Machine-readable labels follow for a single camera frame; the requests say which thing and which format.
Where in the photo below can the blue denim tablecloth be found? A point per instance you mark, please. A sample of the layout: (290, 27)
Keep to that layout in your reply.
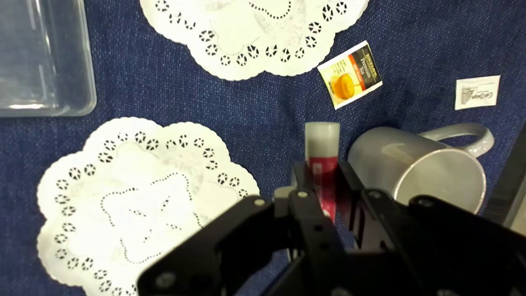
(264, 109)

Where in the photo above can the white paper doily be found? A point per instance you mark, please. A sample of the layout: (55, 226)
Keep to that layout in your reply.
(137, 219)
(248, 33)

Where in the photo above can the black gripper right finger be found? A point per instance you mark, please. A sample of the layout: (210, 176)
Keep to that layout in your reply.
(438, 247)

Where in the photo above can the orange tea bag packet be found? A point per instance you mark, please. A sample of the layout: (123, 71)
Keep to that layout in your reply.
(351, 74)

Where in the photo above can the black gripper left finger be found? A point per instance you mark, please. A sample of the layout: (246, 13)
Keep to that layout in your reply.
(264, 247)

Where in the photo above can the clear plastic container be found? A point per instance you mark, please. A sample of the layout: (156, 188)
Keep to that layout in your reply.
(39, 55)

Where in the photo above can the red Expo marker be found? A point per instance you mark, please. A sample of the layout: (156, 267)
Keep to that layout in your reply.
(323, 143)

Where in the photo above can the small white paper card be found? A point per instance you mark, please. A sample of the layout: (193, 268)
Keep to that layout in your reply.
(478, 92)

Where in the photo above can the white ceramic mug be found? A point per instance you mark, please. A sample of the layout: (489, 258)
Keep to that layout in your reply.
(417, 165)

